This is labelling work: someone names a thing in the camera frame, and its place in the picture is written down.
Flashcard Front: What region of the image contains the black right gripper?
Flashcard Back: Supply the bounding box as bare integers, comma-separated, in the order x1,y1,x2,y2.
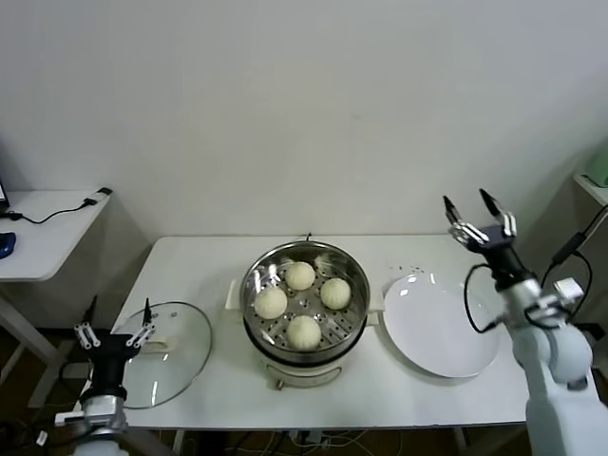
444,188,539,287

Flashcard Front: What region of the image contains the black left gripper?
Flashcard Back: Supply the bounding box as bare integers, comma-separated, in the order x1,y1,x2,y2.
73,294,157,398

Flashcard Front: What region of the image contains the glass lid with cream handle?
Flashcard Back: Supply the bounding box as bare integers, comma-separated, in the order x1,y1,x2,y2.
108,299,214,410

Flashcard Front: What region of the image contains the white steamed baozi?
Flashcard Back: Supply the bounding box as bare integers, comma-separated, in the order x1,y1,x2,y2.
286,313,323,352
320,277,352,310
284,260,316,292
254,288,289,320

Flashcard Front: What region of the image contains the perforated steel steamer basket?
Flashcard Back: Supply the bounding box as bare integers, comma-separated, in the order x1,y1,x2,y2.
240,240,372,351

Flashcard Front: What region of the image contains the white side table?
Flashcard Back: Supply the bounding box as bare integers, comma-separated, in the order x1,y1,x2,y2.
0,189,115,408

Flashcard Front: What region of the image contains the white round plate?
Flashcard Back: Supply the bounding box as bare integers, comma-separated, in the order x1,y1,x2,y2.
382,273,503,380

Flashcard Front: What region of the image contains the white shelf board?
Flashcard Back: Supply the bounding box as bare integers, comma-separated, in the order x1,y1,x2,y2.
572,171,608,210

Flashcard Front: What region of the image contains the pale green container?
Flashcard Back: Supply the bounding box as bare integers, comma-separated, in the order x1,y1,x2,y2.
582,142,608,189

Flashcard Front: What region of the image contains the grey USB adapter dongle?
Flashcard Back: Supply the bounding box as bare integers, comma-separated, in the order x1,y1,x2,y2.
86,186,115,207

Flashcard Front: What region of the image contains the dark laptop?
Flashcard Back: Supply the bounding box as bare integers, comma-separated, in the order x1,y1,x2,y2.
0,140,11,210

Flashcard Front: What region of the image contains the cream electric cooker base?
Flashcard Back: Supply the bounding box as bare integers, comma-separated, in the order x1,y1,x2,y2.
226,278,387,391

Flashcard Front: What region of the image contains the white power strip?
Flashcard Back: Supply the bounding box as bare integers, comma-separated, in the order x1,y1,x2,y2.
289,428,333,450

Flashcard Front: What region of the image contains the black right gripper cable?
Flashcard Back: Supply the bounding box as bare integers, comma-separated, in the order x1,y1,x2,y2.
464,262,505,334

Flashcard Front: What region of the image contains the black power adapter with cable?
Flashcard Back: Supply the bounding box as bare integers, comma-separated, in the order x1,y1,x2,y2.
541,206,608,333

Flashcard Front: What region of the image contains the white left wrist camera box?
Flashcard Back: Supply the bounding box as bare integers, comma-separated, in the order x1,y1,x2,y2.
53,411,94,428

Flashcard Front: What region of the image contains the thin black cable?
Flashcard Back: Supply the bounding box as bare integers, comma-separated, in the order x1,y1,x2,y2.
0,198,94,224

